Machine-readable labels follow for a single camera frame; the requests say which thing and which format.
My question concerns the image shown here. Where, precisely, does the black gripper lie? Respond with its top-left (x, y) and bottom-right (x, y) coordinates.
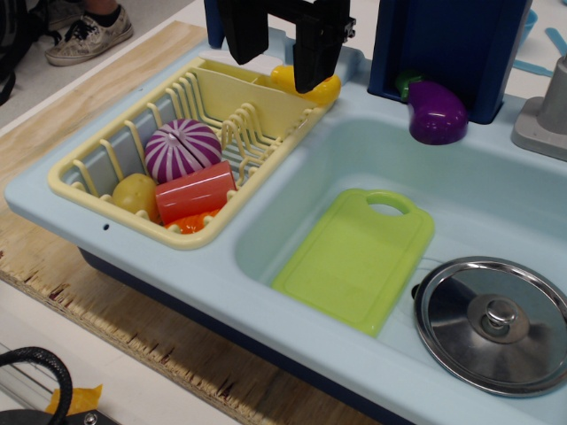
top-left (218, 0), bottom-right (356, 94)

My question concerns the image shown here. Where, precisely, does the toy knife yellow handle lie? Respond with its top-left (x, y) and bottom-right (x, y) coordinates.
top-left (198, 50), bottom-right (342, 105)

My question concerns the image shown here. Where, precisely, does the green cutting board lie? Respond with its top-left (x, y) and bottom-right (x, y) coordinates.
top-left (272, 189), bottom-right (435, 336)

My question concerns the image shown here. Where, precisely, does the wooden board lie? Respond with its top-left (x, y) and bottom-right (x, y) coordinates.
top-left (0, 19), bottom-right (382, 425)

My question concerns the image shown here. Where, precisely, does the purple striped toy onion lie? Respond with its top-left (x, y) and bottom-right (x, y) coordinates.
top-left (144, 119), bottom-right (222, 183)

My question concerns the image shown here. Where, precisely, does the yellow dish rack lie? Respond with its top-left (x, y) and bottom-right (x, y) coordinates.
top-left (47, 52), bottom-right (342, 250)

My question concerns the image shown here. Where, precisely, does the red toy cup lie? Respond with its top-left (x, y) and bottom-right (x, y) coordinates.
top-left (156, 161), bottom-right (237, 224)

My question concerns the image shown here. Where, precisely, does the purple toy eggplant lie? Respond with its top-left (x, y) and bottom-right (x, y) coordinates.
top-left (395, 70), bottom-right (469, 146)

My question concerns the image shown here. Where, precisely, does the dark blue sink backsplash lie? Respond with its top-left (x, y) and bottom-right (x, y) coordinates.
top-left (205, 0), bottom-right (532, 124)

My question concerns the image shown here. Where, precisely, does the grey canvas shoe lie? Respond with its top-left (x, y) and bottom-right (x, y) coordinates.
top-left (45, 4), bottom-right (134, 66)

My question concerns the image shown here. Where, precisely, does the orange toy carrot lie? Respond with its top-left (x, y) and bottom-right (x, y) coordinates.
top-left (165, 209), bottom-right (220, 235)

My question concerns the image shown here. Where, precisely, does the yellow toy potato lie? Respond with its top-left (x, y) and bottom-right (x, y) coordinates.
top-left (112, 174), bottom-right (159, 220)

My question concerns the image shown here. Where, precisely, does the blue plastic cup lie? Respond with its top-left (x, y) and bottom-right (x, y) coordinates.
top-left (519, 10), bottom-right (538, 47)

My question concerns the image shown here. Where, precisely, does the black backpack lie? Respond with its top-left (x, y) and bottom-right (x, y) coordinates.
top-left (1, 0), bottom-right (47, 104)

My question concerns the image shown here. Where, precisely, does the light blue toy sink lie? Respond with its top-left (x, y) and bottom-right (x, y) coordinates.
top-left (4, 42), bottom-right (566, 424)

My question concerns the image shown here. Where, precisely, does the grey toy faucet base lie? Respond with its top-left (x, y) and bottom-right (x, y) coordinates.
top-left (511, 56), bottom-right (566, 161)

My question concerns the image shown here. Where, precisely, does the blue plastic spatula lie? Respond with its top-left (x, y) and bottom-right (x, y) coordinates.
top-left (513, 27), bottom-right (567, 77)

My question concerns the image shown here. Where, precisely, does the steel pot lid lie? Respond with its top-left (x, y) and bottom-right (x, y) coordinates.
top-left (413, 257), bottom-right (566, 398)

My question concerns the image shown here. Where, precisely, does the yellow tape piece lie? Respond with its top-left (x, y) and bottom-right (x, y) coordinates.
top-left (45, 384), bottom-right (104, 416)

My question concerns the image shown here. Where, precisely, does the black braided cable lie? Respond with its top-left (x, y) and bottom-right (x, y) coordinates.
top-left (0, 346), bottom-right (74, 417)

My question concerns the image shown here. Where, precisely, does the black metal bracket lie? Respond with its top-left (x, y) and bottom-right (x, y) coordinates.
top-left (1, 409), bottom-right (117, 425)

